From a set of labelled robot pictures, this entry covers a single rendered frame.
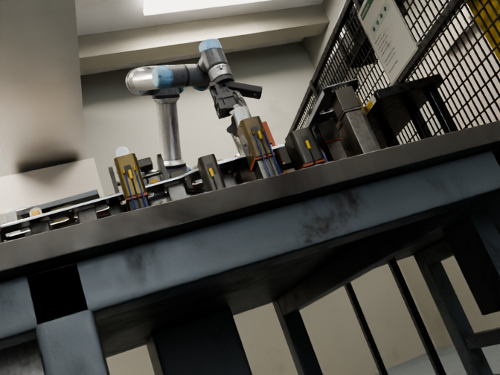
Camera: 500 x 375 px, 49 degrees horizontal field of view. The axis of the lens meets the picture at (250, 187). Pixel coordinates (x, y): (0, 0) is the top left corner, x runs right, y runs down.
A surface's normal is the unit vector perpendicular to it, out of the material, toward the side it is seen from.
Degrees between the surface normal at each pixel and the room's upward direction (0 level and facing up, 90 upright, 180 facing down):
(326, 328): 90
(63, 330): 90
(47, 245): 90
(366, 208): 90
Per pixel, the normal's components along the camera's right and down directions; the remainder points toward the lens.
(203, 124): 0.24, -0.38
